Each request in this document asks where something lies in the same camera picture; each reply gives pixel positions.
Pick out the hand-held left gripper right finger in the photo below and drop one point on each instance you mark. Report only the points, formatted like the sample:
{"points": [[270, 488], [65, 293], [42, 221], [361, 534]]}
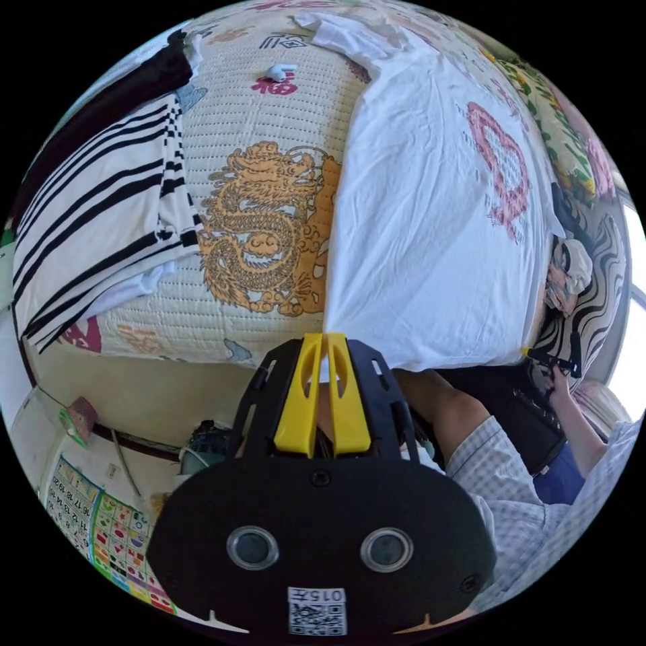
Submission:
{"points": [[345, 404]]}

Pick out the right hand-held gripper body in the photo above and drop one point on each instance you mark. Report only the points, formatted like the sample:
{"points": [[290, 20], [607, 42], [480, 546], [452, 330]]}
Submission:
{"points": [[547, 359]]}

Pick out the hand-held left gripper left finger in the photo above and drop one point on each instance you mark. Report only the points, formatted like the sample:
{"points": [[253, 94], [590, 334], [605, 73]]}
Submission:
{"points": [[298, 404]]}

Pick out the white t-shirt with pink print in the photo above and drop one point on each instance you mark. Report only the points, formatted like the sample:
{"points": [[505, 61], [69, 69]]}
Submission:
{"points": [[414, 227]]}

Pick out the person's left forearm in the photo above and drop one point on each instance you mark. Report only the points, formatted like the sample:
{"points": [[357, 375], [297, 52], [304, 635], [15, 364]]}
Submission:
{"points": [[439, 404]]}

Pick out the person's right forearm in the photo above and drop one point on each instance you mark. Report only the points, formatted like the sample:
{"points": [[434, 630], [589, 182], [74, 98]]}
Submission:
{"points": [[578, 434]]}

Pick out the person's right hand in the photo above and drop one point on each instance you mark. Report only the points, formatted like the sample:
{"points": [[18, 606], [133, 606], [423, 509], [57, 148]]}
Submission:
{"points": [[557, 386]]}

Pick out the crumpled white and grey cloth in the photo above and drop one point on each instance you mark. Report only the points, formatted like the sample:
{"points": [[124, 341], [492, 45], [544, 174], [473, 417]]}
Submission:
{"points": [[570, 275]]}

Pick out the black and white swirl cushion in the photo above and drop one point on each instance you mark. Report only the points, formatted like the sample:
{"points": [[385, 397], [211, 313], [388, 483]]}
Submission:
{"points": [[603, 287]]}

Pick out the person's body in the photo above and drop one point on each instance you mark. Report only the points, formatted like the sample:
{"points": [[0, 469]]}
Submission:
{"points": [[530, 530]]}

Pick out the floral green and yellow pillow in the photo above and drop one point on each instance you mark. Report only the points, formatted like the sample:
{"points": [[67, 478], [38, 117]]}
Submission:
{"points": [[555, 126]]}

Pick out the bed with dragon printed mat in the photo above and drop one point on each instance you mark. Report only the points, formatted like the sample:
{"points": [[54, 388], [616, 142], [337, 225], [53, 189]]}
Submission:
{"points": [[282, 126]]}

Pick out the pile of clothes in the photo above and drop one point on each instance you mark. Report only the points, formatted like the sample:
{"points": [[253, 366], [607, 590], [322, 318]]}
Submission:
{"points": [[101, 192]]}

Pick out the small white plastic object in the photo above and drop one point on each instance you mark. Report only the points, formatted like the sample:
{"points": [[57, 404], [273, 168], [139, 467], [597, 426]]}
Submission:
{"points": [[276, 71]]}

